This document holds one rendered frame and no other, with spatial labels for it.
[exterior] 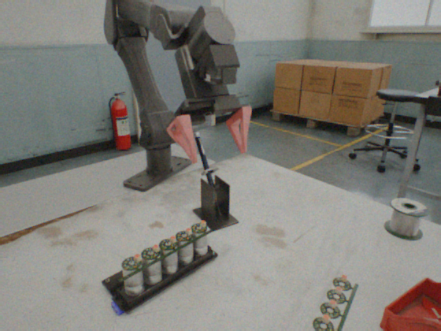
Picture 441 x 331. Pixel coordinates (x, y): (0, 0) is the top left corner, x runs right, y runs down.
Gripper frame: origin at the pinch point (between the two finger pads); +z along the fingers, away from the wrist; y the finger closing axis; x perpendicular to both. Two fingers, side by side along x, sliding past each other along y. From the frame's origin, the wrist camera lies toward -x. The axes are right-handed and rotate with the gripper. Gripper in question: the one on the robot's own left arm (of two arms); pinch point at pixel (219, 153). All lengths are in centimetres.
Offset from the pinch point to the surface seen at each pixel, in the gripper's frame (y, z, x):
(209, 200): -1.6, 7.2, 5.8
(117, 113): 34, -102, 236
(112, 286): -21.5, 15.2, 0.5
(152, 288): -17.0, 16.6, -3.2
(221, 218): 0.6, 11.1, 7.7
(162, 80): 89, -135, 243
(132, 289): -19.6, 15.8, -3.8
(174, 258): -13.3, 14.0, -3.5
